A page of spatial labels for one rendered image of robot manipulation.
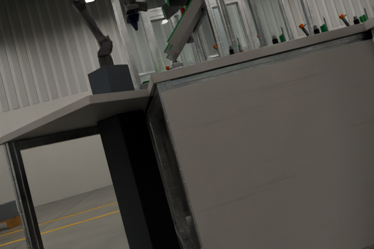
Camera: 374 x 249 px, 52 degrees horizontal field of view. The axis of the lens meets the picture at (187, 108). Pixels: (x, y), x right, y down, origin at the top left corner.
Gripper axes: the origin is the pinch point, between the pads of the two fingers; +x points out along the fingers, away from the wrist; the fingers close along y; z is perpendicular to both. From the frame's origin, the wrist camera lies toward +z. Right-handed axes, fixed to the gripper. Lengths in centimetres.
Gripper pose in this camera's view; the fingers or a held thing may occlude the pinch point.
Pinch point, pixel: (134, 23)
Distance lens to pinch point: 194.5
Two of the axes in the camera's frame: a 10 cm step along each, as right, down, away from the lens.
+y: -1.4, 1.1, 9.8
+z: 9.5, -2.5, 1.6
